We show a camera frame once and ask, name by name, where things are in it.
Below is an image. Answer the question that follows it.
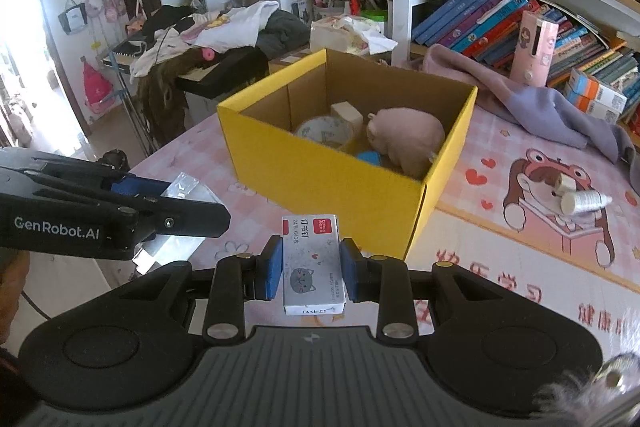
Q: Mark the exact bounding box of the pile of clothes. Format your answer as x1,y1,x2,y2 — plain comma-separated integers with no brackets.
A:
131,1,281,80

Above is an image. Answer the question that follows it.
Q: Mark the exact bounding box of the orange white small box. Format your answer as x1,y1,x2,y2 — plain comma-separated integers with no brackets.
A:
565,94,626,116
570,68,628,105

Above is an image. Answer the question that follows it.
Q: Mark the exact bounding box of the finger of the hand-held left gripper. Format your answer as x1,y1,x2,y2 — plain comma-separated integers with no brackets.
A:
102,192,232,244
30,157,168,204

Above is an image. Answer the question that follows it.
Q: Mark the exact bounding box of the brown furry cloth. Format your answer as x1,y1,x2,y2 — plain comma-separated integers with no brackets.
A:
136,52,213,145

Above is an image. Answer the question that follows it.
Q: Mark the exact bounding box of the clear plastic packet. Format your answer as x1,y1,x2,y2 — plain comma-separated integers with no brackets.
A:
132,172,221,275

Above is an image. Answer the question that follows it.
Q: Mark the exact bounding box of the yellow cardboard box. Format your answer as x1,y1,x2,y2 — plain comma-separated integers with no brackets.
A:
216,48,479,260

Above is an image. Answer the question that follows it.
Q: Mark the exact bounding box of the row of colourful books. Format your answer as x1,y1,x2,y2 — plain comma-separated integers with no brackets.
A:
411,0,640,138

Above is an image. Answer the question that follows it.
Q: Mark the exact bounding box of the white rectangular block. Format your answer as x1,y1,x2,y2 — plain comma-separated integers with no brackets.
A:
330,102,365,132

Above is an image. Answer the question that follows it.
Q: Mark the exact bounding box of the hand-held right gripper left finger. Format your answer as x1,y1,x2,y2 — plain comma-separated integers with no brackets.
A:
117,234,285,344

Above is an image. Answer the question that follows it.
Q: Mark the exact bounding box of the person's left forearm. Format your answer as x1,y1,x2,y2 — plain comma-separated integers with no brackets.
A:
0,251,32,348

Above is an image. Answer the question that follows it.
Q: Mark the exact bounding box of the grey furry cuff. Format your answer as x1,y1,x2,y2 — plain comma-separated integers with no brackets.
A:
537,352,640,427

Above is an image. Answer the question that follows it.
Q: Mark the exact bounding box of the white tote bag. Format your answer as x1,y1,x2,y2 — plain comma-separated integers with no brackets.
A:
57,0,88,35

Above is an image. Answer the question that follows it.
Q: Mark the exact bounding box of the white staple box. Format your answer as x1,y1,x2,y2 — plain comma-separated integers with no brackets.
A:
281,214,347,315

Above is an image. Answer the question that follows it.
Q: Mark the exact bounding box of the pink and purple scarf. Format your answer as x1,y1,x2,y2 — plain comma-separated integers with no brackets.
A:
422,44,636,162

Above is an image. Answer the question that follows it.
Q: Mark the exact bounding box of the white squeeze tube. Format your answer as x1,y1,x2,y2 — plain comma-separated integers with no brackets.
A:
560,187,613,214

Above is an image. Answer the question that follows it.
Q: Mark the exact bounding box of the pink hanging backpack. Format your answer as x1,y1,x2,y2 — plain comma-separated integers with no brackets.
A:
84,0,128,24

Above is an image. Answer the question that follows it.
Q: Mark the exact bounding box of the clear plastic bag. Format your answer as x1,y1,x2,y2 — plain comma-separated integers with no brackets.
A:
310,16,386,55

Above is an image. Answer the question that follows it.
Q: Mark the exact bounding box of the red drawstring bag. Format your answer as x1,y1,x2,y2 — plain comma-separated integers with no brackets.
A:
82,59,116,110

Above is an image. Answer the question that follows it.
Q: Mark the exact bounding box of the pink checked cartoon desk mat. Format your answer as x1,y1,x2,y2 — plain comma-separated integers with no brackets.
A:
127,102,640,358

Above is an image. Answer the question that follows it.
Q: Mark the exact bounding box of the pink sticker-covered device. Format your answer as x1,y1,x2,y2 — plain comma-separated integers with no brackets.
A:
510,11,560,86

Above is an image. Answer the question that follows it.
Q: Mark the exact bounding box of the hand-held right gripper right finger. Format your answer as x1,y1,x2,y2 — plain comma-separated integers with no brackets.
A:
340,236,545,344

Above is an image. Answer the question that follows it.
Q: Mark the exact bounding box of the checkered wooden board box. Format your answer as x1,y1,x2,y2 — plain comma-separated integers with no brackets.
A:
268,48,323,75

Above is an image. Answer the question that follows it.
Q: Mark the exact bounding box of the clear tape roll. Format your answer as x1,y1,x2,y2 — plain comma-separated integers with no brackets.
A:
292,116,358,152

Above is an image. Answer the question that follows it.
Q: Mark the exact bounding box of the dark grey garment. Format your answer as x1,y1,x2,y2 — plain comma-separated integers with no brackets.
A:
256,9,312,58

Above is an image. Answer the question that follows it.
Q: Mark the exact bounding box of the white tissue sheet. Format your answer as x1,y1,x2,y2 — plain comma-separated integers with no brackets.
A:
361,29,399,56

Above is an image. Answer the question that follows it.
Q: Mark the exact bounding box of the pink plush pig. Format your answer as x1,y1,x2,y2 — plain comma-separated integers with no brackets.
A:
366,107,447,178

